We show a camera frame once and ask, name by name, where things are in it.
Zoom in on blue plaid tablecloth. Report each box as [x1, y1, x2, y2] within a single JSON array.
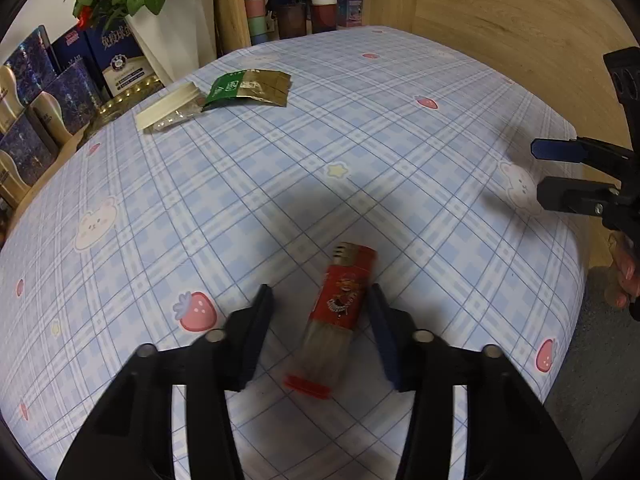
[[0, 25, 588, 480]]

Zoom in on white flower pot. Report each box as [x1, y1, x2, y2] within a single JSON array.
[[124, 0, 218, 86]]

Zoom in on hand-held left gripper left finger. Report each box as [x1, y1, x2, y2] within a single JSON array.
[[56, 284, 275, 480]]

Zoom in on gold tray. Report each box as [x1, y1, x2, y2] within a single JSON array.
[[82, 77, 166, 131]]

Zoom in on light blue small box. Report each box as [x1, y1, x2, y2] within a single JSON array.
[[337, 0, 365, 28]]

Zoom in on navy box red logo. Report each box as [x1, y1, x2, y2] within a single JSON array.
[[50, 27, 96, 81]]

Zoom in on person's right hand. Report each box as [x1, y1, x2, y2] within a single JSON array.
[[604, 234, 640, 312]]

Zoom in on red cup white rim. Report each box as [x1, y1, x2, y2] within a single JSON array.
[[309, 0, 338, 34]]

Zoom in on cream round lid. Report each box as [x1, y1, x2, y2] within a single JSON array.
[[135, 84, 201, 133]]

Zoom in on wooden shelf unit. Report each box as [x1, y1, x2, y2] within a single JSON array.
[[215, 0, 421, 56]]

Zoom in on stack of pastel cups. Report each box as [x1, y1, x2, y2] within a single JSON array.
[[240, 0, 271, 46]]

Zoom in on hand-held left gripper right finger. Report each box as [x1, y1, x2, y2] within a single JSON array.
[[367, 282, 583, 480]]

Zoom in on red lighter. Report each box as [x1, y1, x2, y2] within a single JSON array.
[[284, 242, 377, 400]]

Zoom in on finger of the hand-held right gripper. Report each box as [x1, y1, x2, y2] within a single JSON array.
[[537, 176, 623, 217], [531, 137, 628, 166]]

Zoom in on dark red plastic cup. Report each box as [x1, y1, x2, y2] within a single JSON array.
[[276, 2, 307, 38]]

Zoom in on blue box round emblem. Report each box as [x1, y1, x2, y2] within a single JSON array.
[[85, 22, 156, 98]]

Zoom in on green gold sachet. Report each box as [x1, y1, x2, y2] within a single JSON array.
[[201, 69, 292, 109]]

